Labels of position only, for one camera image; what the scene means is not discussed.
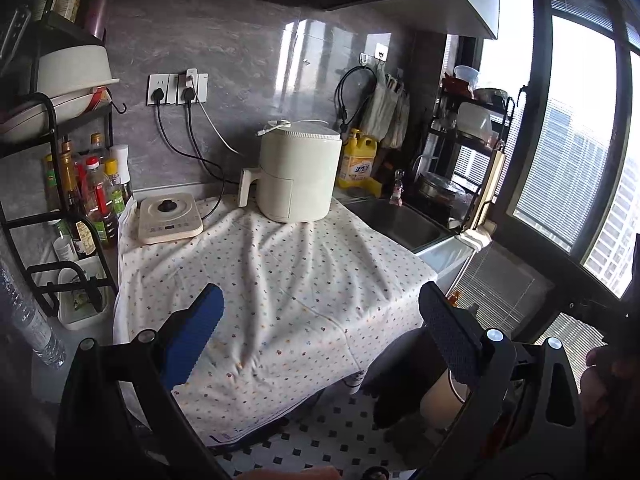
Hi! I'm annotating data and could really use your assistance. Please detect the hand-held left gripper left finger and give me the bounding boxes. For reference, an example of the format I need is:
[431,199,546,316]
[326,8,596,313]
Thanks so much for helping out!
[55,283,231,480]

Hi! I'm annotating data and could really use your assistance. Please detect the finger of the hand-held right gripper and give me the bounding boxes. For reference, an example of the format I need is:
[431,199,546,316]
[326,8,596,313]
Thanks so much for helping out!
[567,297,632,335]

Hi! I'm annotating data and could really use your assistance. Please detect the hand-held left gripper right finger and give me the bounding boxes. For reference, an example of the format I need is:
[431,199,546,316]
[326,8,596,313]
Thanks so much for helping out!
[415,282,589,480]

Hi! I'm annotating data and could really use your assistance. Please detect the beige round waste bin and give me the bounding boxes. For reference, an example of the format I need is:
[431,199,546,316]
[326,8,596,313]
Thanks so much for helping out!
[420,367,472,432]

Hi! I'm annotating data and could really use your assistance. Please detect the person's right hand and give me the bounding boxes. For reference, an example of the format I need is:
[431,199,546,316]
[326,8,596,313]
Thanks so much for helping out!
[580,345,640,427]

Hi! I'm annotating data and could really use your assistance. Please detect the grey ribbed panel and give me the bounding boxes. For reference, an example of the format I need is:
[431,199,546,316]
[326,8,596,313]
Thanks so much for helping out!
[450,247,557,337]

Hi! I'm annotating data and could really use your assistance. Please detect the white sink cabinet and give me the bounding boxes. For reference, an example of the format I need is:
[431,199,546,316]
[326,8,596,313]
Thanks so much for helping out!
[417,240,477,287]

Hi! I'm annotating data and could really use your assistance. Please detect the dark cloth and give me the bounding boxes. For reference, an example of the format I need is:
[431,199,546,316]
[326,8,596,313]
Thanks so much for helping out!
[372,330,432,432]

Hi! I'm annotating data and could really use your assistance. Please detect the floral white tablecloth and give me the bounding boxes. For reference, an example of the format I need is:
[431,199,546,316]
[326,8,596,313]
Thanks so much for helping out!
[112,195,439,449]

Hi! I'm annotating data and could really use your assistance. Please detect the folded white cloth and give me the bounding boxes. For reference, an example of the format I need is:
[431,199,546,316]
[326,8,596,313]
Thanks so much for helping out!
[460,225,496,249]

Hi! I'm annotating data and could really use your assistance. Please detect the cream induction cooker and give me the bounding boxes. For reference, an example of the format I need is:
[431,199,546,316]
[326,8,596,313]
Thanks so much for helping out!
[137,192,205,246]

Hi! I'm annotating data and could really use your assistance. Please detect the brown cardboard box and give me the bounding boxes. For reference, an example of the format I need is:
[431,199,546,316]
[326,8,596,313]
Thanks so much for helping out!
[390,410,452,462]

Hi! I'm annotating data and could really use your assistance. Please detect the steel sink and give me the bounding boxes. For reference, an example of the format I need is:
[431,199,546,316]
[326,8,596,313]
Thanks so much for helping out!
[345,197,454,256]

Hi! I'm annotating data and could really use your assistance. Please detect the white rectangular plastic tub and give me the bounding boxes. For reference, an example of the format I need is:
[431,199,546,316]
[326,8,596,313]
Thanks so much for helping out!
[57,267,110,331]

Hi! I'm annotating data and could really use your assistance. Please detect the steel pot with lid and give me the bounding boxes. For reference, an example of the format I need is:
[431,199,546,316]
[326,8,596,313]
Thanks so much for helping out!
[417,171,464,204]

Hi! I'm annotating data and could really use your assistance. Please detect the small pink bottle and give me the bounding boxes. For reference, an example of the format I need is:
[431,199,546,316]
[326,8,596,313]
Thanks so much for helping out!
[389,169,406,209]

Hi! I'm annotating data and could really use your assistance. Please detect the clear water bottle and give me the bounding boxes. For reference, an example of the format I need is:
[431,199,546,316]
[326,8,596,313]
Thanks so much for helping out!
[0,260,67,369]

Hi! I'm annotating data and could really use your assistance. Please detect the yellow sponge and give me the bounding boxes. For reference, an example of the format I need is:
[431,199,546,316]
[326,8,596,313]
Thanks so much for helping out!
[345,180,382,199]

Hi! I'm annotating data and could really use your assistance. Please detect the row of condiment bottles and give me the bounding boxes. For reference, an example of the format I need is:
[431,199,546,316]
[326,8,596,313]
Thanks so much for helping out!
[42,132,134,262]

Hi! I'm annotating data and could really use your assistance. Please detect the chrome faucet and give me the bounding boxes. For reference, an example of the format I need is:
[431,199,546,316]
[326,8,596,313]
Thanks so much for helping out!
[412,155,437,182]

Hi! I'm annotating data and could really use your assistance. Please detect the person's bare leg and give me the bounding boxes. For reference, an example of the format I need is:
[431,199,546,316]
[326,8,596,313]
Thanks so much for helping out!
[240,466,342,480]

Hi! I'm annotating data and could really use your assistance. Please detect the cream air fryer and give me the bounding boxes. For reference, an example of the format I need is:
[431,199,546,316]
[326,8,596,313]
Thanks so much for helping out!
[237,120,344,225]

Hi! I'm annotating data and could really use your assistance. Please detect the black dish rack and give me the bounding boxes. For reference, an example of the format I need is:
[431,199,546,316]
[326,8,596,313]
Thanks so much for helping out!
[415,85,517,232]

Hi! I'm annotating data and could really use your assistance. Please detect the yellow detergent bottle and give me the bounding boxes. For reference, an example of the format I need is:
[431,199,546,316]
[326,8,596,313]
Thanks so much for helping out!
[336,128,379,188]

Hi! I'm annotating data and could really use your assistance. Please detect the black framed window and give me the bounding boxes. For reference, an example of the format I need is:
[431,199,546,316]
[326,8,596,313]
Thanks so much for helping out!
[475,0,640,347]

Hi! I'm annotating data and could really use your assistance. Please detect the white plastic container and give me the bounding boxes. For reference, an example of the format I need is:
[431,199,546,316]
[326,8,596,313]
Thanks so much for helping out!
[456,102,494,139]

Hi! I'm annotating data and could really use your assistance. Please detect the hanging plastic bags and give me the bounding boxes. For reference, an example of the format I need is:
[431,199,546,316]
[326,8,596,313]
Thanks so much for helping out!
[360,67,411,150]

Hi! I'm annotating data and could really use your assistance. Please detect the steel bowl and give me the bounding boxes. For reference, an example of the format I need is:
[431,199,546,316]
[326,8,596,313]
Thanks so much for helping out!
[472,87,509,106]

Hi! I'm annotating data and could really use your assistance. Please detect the dark red bowl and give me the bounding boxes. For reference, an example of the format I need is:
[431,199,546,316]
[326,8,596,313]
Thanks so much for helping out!
[442,74,474,96]

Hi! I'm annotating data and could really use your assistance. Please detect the black metal shelf rack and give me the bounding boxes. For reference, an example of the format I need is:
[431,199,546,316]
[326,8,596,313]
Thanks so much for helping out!
[0,10,127,321]

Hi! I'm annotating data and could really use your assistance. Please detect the shallow white bowl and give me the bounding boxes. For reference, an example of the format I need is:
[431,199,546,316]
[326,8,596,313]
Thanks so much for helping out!
[0,87,114,144]

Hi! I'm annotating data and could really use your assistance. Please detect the white mixing bowl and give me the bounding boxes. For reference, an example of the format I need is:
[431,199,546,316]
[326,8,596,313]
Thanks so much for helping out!
[37,45,121,99]

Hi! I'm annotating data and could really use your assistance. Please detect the black power cable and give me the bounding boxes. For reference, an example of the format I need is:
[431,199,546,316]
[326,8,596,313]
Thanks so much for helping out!
[152,87,226,221]
[179,86,226,181]

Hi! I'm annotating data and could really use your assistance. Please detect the white charger cable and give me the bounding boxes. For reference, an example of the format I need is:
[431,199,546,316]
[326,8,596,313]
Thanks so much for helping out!
[185,67,294,157]

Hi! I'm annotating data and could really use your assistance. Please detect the white wall socket panel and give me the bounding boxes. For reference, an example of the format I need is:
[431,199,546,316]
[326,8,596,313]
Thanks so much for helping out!
[146,71,210,107]

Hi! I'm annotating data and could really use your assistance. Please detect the hanging black cable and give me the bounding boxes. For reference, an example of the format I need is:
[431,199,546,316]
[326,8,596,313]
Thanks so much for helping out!
[334,65,377,134]

